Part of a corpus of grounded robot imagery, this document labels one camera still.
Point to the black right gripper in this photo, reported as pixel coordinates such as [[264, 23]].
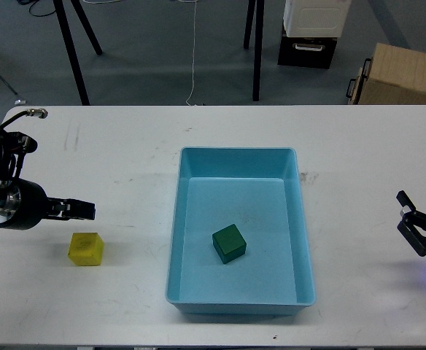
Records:
[[413, 227]]

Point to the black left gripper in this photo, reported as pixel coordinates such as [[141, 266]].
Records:
[[23, 204]]

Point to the yellow block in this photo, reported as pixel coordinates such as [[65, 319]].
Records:
[[86, 249]]

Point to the green block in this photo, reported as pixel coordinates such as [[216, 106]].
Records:
[[229, 243]]

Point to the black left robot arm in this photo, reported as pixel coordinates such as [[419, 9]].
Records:
[[14, 146]]

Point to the white appliance box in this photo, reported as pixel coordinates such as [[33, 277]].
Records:
[[315, 19]]

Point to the light blue plastic bin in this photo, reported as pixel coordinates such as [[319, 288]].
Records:
[[258, 190]]

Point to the dark drawer cabinet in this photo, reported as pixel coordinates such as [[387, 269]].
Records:
[[316, 53]]

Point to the black right stand legs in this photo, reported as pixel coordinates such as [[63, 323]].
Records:
[[255, 16]]

